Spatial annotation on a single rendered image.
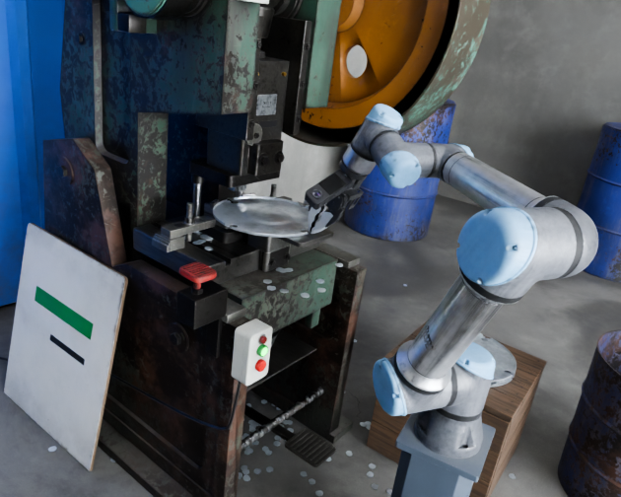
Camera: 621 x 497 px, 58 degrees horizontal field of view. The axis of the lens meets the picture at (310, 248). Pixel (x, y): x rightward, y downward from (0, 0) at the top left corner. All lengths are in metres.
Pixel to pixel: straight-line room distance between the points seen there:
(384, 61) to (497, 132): 3.07
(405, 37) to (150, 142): 0.74
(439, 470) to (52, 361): 1.17
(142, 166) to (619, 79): 3.51
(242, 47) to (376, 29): 0.51
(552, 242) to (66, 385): 1.43
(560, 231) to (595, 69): 3.60
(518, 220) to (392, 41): 0.91
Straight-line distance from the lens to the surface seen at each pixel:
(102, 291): 1.66
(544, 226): 0.90
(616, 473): 1.94
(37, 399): 2.02
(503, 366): 1.87
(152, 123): 1.56
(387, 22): 1.69
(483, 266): 0.89
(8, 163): 2.48
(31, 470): 1.90
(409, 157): 1.18
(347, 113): 1.71
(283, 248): 1.51
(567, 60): 4.53
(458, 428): 1.30
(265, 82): 1.45
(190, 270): 1.22
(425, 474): 1.37
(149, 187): 1.60
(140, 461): 1.83
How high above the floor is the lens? 1.29
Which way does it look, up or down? 23 degrees down
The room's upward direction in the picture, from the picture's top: 8 degrees clockwise
